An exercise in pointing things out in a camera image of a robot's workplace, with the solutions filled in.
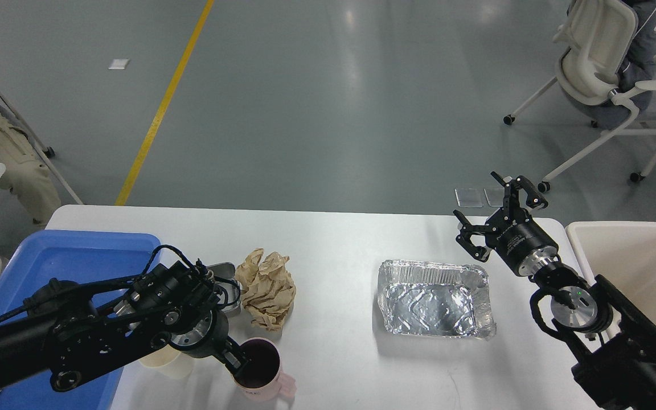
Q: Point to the seated person in jeans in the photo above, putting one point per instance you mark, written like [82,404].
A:
[637,65]

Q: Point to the white paper cup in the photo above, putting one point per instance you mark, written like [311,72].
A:
[169,362]

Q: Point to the blue plastic tray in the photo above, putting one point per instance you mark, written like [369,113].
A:
[78,256]

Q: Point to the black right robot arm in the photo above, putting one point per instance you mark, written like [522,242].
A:
[564,305]

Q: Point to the pink mug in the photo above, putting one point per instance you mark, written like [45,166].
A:
[263,378]

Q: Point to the beige plastic bin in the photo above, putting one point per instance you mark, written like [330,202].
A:
[619,258]

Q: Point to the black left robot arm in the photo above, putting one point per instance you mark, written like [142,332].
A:
[81,332]

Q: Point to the small stainless steel tray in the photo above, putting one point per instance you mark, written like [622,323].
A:
[227,288]

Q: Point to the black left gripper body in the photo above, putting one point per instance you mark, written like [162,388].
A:
[207,338]

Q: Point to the brown paper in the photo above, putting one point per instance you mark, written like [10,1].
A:
[267,289]

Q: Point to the person in black shirt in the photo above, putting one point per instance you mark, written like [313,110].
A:
[26,176]

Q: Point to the white office chair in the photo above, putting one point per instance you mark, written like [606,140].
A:
[598,35]

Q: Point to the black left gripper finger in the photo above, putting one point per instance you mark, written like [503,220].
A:
[231,355]

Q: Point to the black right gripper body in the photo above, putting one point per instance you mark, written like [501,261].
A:
[520,242]

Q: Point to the aluminium foil container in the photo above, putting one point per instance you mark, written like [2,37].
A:
[430,299]

